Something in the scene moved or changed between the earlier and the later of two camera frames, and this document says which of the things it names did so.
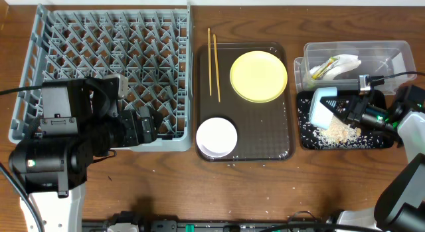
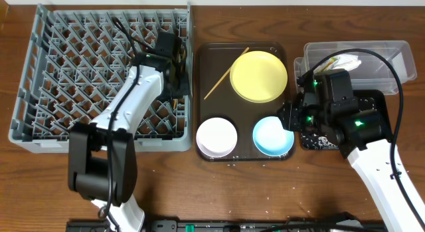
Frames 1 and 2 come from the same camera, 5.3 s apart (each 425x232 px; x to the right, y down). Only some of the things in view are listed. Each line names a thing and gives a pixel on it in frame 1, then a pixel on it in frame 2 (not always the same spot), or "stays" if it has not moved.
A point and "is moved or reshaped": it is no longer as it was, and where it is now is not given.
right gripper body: [370, 114] -> [301, 119]
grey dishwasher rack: [152, 47] stays
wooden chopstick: [209, 61] -> [174, 101]
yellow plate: [258, 76] stays
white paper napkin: [345, 61] stays
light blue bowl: [320, 116] is moved or reshaped
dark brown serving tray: [263, 129] stays
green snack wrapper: [330, 63] stays
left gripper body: [127, 132] -> [179, 88]
